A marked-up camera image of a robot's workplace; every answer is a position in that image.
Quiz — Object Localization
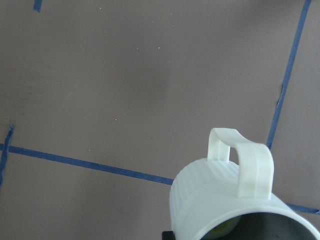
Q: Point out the yellow lemon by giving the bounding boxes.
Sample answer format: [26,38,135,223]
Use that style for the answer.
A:
[202,216,241,240]

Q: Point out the white ribbed HOME mug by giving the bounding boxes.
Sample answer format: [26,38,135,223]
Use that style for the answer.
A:
[169,128,320,240]

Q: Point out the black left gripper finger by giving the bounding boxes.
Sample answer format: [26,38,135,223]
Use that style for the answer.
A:
[161,231,175,240]

